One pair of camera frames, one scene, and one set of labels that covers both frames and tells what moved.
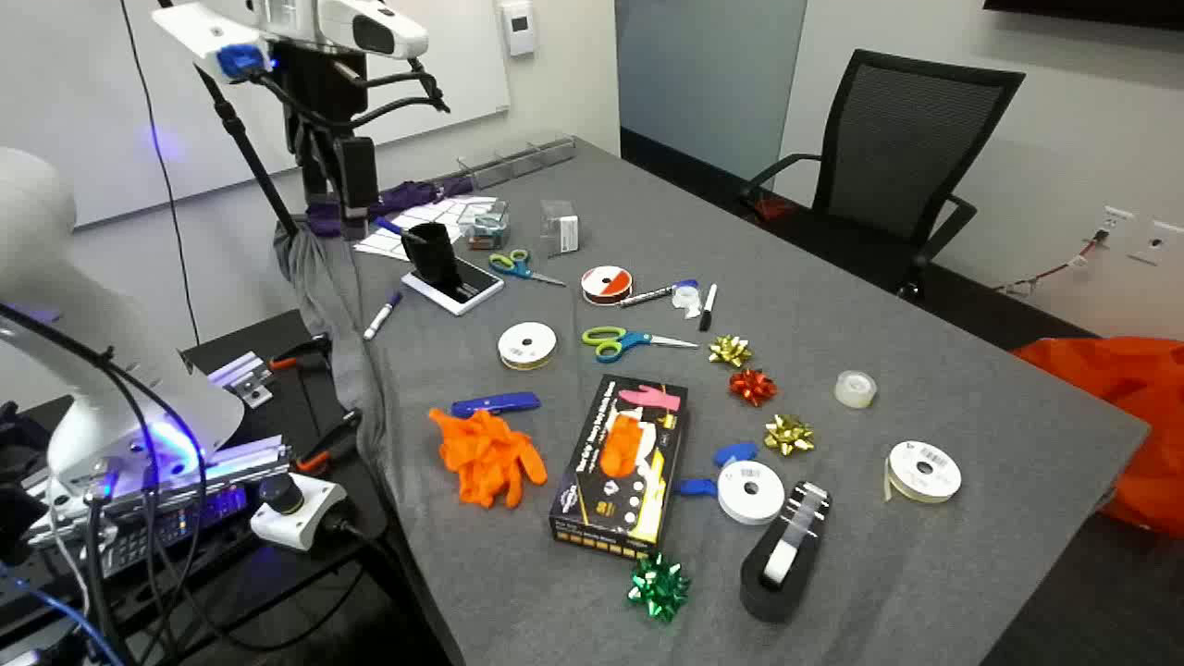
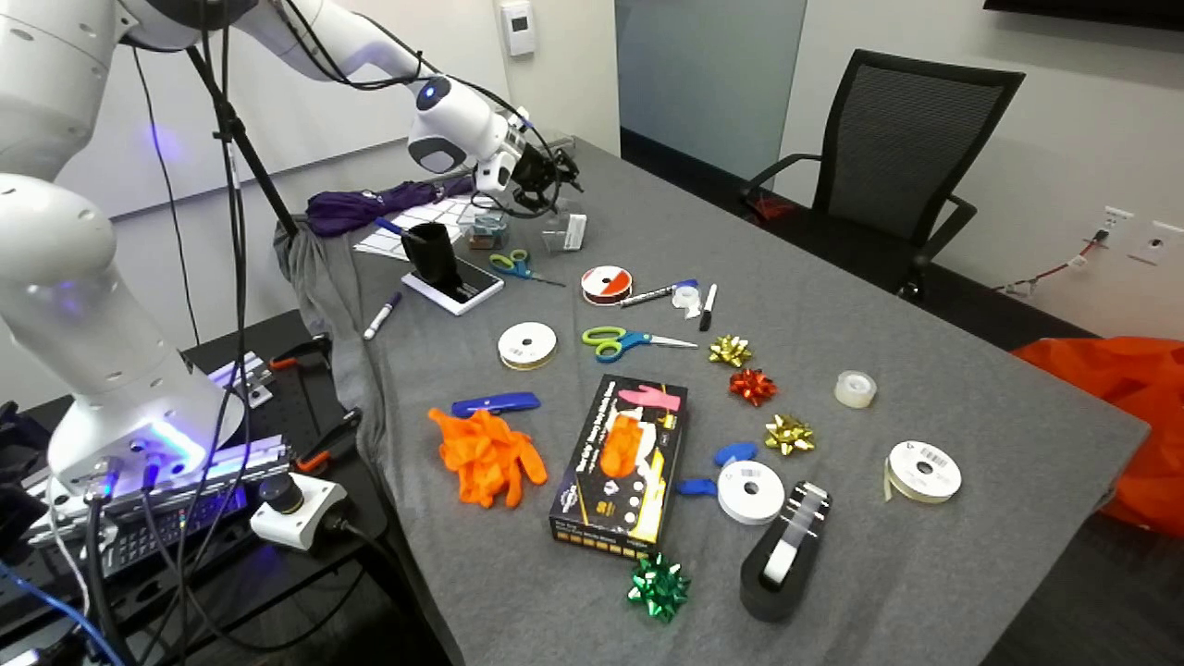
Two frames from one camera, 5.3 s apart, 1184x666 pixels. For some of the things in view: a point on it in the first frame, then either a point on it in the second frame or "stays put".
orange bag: (1140, 379) stays put
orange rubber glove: (485, 457) stays put
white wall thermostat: (520, 26) stays put
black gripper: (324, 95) to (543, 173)
